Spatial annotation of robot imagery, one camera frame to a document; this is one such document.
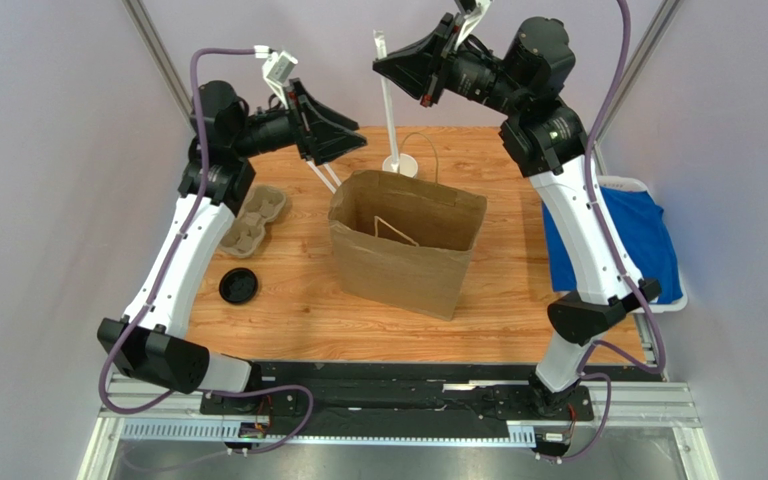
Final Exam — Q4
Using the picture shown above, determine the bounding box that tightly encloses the aluminium rail frame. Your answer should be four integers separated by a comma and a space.
79, 361, 717, 479

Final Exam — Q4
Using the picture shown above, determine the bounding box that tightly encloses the blue cloth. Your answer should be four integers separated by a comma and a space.
542, 187, 684, 306

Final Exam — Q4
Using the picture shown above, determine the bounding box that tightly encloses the purple cable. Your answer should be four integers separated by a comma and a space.
573, 0, 668, 463
96, 45, 315, 457

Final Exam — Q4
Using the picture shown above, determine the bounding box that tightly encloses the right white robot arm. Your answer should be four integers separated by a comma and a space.
372, 12, 661, 416

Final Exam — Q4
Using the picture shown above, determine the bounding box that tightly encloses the white plastic basket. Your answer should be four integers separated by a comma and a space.
596, 175, 688, 314

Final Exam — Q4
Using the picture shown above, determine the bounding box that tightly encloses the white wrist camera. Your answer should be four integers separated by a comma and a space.
455, 0, 493, 49
256, 46, 298, 107

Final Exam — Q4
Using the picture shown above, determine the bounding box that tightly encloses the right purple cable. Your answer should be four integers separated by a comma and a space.
573, 0, 668, 463

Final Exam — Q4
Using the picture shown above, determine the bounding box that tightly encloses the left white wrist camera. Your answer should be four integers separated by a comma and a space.
256, 46, 298, 107

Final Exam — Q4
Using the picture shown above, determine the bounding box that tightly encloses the brown paper bag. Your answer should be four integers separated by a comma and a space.
327, 169, 487, 321

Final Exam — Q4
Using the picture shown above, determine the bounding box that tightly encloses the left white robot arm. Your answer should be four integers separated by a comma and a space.
97, 79, 367, 393

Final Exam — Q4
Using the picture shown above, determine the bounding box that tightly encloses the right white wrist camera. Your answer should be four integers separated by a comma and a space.
455, 0, 493, 49

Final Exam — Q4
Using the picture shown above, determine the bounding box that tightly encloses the white straw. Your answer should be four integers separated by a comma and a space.
373, 30, 400, 173
306, 160, 342, 194

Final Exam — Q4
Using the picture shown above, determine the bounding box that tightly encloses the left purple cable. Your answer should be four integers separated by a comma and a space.
96, 45, 315, 457

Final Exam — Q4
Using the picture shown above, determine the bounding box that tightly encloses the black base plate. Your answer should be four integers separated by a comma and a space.
136, 359, 598, 441

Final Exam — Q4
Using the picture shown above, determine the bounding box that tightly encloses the far kraft paper cup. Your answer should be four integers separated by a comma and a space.
382, 153, 419, 178

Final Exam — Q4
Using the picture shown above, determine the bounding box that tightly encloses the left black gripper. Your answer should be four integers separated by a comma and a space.
229, 79, 364, 167

